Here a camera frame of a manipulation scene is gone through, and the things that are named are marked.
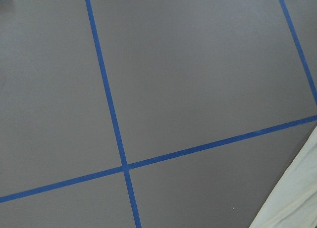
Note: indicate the beige long-sleeve printed shirt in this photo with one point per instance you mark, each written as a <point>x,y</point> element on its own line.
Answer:
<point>293,201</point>

